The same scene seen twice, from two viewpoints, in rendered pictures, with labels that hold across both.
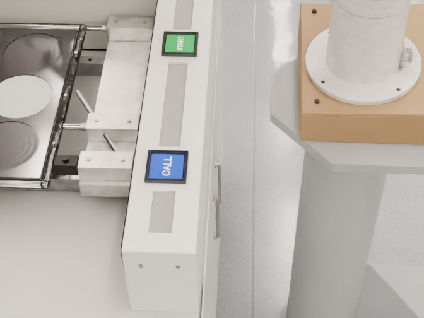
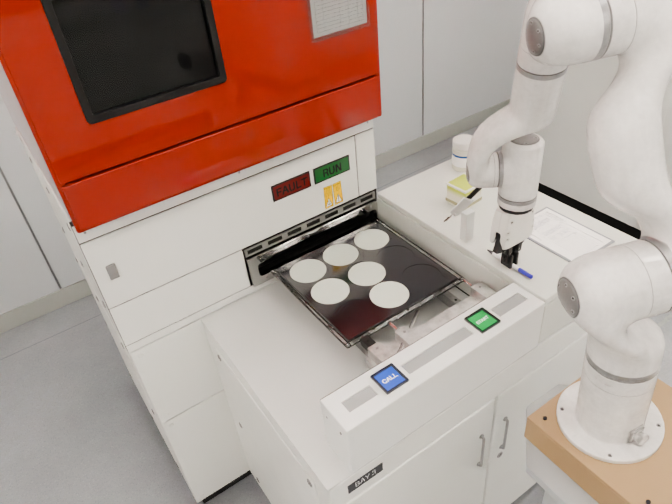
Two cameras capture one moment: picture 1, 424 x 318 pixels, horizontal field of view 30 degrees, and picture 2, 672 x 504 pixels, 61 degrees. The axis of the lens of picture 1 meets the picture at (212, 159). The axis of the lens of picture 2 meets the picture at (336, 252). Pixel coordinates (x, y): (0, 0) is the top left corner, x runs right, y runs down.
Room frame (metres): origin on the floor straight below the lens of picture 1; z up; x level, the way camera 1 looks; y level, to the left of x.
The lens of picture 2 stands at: (0.23, -0.53, 1.88)
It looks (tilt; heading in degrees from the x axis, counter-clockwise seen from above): 37 degrees down; 56
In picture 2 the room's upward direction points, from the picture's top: 7 degrees counter-clockwise
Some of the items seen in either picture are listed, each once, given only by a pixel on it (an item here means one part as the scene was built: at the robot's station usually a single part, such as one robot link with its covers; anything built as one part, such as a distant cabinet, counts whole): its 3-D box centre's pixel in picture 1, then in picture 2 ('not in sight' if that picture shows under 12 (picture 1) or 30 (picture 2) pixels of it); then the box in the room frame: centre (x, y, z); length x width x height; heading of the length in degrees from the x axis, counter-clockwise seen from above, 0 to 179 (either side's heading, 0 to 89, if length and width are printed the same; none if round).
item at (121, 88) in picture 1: (121, 106); (436, 335); (0.94, 0.15, 0.87); 0.36 x 0.08 x 0.03; 177
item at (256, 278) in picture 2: not in sight; (316, 241); (0.93, 0.62, 0.89); 0.44 x 0.02 x 0.10; 177
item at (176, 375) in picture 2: not in sight; (239, 322); (0.78, 0.99, 0.41); 0.82 x 0.71 x 0.82; 177
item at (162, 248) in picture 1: (176, 133); (438, 370); (0.85, 0.05, 0.89); 0.55 x 0.09 x 0.14; 177
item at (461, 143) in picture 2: not in sight; (463, 153); (1.44, 0.53, 1.01); 0.07 x 0.07 x 0.10
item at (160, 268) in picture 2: not in sight; (252, 227); (0.76, 0.65, 1.02); 0.82 x 0.03 x 0.40; 177
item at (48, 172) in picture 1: (65, 98); (408, 310); (0.93, 0.23, 0.90); 0.38 x 0.01 x 0.01; 177
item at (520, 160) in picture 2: not in sight; (518, 166); (1.16, 0.13, 1.24); 0.09 x 0.08 x 0.13; 139
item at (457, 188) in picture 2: not in sight; (464, 192); (1.30, 0.39, 1.00); 0.07 x 0.07 x 0.07; 1
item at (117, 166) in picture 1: (106, 165); (384, 358); (0.78, 0.16, 0.89); 0.08 x 0.03 x 0.03; 87
